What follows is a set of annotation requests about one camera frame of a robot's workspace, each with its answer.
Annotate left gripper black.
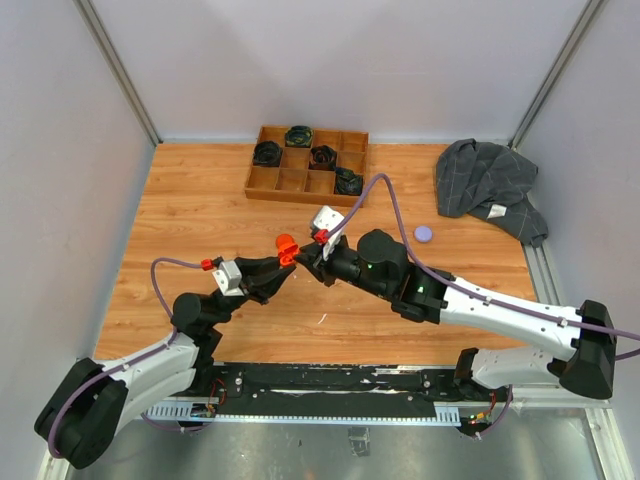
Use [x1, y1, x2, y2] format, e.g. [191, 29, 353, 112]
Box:
[207, 255, 297, 327]

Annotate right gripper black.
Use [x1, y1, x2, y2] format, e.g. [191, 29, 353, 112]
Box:
[294, 234, 392, 300]

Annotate lilac earbud charging case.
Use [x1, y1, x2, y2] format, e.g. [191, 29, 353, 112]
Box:
[413, 225, 433, 243]

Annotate orange earbud charging case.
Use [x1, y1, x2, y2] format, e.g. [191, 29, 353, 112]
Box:
[276, 234, 295, 249]

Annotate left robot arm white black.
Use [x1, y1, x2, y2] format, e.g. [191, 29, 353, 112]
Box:
[34, 257, 296, 469]

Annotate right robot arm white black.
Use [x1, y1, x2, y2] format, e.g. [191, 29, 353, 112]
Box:
[295, 229, 617, 400]

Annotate wooden compartment tray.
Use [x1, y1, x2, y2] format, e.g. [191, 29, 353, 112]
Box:
[244, 125, 369, 207]

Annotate rolled dark belt centre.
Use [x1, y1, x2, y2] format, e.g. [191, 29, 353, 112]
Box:
[309, 145, 337, 171]

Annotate rolled dark belt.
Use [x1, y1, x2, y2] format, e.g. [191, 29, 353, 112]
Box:
[252, 141, 283, 167]
[309, 145, 337, 171]

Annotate rolled dark belt left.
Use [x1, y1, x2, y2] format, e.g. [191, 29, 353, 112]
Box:
[252, 141, 283, 167]

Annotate rolled green belt top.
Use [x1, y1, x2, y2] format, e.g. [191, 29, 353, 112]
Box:
[284, 125, 314, 148]

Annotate grey checked cloth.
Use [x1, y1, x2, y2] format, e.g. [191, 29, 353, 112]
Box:
[435, 138, 549, 247]

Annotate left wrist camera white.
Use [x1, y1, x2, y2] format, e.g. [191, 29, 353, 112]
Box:
[213, 261, 245, 297]

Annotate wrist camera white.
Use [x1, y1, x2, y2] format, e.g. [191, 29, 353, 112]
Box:
[213, 261, 245, 297]
[310, 205, 344, 261]

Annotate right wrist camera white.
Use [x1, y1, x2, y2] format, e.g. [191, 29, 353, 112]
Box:
[310, 205, 344, 261]

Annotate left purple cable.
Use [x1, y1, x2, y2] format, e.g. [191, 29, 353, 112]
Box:
[47, 257, 214, 459]

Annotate purple cable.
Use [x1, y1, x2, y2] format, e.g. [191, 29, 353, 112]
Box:
[324, 173, 640, 359]
[47, 257, 214, 459]

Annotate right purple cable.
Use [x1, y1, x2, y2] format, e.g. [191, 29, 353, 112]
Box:
[324, 173, 640, 359]

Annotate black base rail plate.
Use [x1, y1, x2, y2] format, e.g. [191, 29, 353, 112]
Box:
[169, 363, 507, 421]

